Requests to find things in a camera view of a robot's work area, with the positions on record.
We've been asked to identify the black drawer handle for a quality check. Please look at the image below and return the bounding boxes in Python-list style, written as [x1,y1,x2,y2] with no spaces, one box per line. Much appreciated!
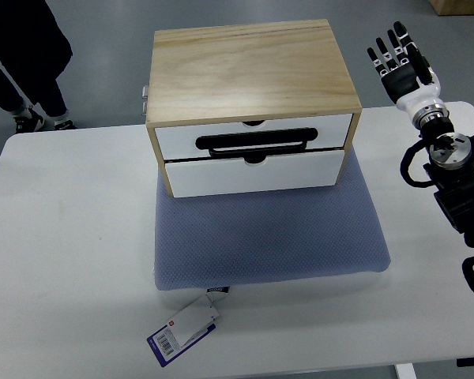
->
[195,127,318,159]

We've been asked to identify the white blue product tag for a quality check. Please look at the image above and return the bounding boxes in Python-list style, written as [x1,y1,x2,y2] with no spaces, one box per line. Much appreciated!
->
[147,295,220,368]

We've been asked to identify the cardboard box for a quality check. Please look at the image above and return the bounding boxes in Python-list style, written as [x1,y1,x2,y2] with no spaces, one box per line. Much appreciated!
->
[429,0,474,16]

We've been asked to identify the wooden drawer cabinet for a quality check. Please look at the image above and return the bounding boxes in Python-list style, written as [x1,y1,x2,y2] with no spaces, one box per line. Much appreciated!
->
[146,20,362,184]

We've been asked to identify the white clips behind cabinet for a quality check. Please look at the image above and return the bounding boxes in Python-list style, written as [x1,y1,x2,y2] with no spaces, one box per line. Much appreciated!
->
[141,85,149,116]

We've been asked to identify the black white sneaker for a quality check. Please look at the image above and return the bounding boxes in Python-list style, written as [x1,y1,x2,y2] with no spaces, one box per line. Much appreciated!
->
[13,107,44,134]
[53,115,77,130]

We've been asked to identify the black table control panel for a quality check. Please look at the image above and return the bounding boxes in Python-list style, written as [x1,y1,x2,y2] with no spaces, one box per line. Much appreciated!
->
[456,357,474,367]

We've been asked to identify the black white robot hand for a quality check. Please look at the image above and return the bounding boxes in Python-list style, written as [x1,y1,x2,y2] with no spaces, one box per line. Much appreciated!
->
[367,21,449,124]

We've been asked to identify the white table leg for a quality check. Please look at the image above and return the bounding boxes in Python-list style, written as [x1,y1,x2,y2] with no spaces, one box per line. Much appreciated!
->
[394,363,417,379]

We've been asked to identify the white drawer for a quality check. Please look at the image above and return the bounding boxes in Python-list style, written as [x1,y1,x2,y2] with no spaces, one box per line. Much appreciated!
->
[164,150,344,198]
[155,114,352,160]

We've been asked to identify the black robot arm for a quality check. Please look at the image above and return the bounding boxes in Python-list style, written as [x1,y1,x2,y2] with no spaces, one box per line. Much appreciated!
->
[400,111,474,248]

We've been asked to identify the right black white sneaker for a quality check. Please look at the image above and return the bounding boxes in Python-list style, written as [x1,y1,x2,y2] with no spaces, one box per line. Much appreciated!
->
[13,107,44,134]

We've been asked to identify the left black white sneaker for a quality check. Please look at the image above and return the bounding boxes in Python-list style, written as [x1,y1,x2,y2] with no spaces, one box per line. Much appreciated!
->
[53,115,77,130]

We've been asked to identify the person in dark clothes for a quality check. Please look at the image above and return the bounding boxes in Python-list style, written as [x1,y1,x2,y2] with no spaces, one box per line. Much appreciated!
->
[0,1,72,119]

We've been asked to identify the blue mesh cushion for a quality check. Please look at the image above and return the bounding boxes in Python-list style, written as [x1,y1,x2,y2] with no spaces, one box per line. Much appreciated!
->
[154,153,391,291]

